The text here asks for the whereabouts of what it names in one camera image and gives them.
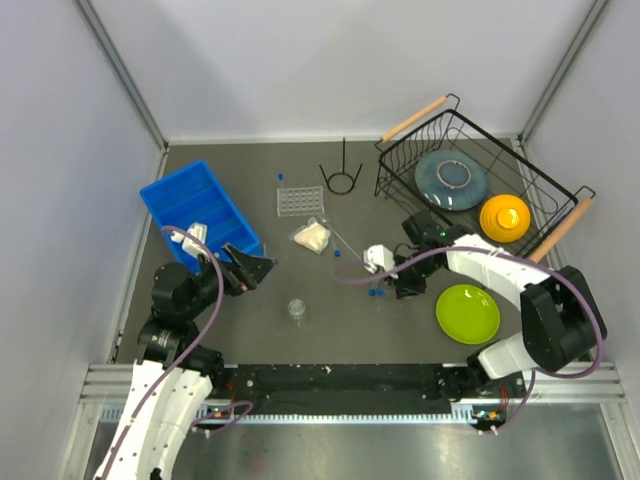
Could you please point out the clear glass flask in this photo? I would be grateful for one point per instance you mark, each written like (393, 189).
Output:
(298, 312)

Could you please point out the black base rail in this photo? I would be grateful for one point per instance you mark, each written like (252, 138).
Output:
(349, 389)

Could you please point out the clear glass rod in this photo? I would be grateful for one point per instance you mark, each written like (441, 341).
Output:
(346, 244)

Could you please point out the green plate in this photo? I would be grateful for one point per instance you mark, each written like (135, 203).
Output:
(468, 314)

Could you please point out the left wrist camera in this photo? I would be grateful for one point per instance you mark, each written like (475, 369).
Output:
(192, 245)

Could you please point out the clear test tube rack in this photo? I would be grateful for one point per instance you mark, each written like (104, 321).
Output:
(300, 201)

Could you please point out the orange bowl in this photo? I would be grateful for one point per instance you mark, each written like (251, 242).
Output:
(505, 218)

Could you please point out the black wire dish rack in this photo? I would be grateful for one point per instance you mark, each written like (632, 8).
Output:
(439, 126)

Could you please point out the bag of white powder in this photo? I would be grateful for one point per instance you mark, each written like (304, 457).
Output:
(313, 236)

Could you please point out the black wire ring stand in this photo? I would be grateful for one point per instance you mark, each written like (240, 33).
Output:
(341, 182)

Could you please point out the blue ceramic plate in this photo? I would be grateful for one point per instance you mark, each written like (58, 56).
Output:
(451, 180)

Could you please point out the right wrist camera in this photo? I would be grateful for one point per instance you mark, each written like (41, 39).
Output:
(378, 258)

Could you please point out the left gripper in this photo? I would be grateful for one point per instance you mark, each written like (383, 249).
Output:
(251, 270)

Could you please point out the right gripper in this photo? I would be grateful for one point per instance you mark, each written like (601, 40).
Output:
(404, 287)

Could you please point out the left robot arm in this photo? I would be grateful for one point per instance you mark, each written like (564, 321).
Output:
(173, 374)

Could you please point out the blue plastic bin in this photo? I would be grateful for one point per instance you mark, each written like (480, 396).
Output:
(193, 194)

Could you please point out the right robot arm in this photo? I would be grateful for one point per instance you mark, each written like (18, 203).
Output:
(560, 320)

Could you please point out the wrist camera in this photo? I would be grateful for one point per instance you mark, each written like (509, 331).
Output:
(378, 258)
(192, 245)

